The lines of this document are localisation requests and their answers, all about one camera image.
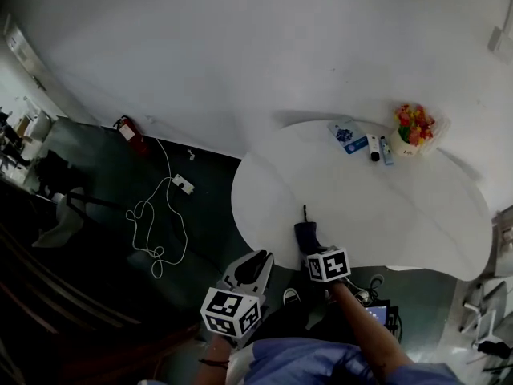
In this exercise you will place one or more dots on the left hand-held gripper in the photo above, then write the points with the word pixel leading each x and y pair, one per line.
pixel 224 311

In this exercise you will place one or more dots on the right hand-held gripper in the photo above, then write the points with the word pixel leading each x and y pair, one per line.
pixel 330 265

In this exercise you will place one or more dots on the person's right forearm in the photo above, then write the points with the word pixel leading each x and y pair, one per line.
pixel 368 327

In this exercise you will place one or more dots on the person's left forearm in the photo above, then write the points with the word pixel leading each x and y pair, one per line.
pixel 218 359

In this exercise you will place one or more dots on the white oval marble table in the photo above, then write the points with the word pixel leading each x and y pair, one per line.
pixel 380 207

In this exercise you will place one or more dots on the black white sneaker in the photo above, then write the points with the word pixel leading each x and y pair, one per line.
pixel 291 296

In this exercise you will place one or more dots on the person's black trousers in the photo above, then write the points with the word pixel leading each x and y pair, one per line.
pixel 288 323

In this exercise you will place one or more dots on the small black monitor screen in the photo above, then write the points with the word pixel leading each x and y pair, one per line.
pixel 378 315

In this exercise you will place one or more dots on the black wristband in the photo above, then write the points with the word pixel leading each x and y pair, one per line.
pixel 214 363

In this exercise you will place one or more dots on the person's blue shirt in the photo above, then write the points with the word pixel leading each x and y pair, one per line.
pixel 300 363

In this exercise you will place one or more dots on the white power strip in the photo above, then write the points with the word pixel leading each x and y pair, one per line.
pixel 183 184

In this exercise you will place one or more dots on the white tube with black cap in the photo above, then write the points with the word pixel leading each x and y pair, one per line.
pixel 373 147

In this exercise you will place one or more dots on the light blue floral tube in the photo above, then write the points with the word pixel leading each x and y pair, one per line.
pixel 386 151

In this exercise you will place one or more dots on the white plug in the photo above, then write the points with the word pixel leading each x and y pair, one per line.
pixel 191 155

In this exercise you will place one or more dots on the blue face mask packet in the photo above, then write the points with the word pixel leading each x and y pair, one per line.
pixel 346 134

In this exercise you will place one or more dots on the colourful flowers in white pot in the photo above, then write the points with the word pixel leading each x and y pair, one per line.
pixel 413 130

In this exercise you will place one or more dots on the white swivel chair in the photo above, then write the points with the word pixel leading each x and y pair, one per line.
pixel 489 319

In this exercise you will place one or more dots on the white ribbed vase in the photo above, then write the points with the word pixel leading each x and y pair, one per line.
pixel 441 130

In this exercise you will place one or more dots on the red fire extinguisher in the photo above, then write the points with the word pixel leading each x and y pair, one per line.
pixel 132 134

